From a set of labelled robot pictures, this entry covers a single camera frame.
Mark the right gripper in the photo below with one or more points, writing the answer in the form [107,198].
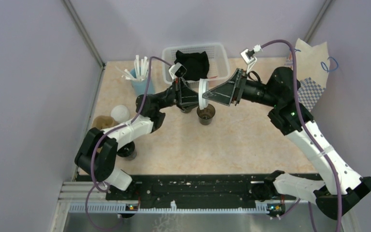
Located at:
[223,93]

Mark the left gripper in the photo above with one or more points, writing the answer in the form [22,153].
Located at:
[182,94]

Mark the dark printed coffee cup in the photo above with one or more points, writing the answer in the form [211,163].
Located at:
[186,110]
[206,114]

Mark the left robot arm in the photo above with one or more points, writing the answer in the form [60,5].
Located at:
[98,151]

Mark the checkered paper takeout bag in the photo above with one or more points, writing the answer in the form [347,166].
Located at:
[313,66]

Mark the white plastic basket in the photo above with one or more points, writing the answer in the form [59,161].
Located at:
[219,70]

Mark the black cloth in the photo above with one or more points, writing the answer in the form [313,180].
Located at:
[196,64]

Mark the blue straw holder cup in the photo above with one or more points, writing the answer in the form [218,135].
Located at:
[139,87]

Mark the white lid stack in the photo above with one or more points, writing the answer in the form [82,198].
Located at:
[120,113]

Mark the black paper cup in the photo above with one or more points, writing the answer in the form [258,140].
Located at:
[128,151]

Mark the brown cardboard cup carrier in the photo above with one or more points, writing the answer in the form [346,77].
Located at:
[103,122]

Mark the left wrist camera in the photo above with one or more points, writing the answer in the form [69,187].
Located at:
[177,71]

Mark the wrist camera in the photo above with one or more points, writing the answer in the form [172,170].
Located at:
[249,56]
[177,71]

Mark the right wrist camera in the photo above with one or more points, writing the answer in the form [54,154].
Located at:
[249,56]

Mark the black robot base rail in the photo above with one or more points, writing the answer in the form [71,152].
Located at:
[177,194]

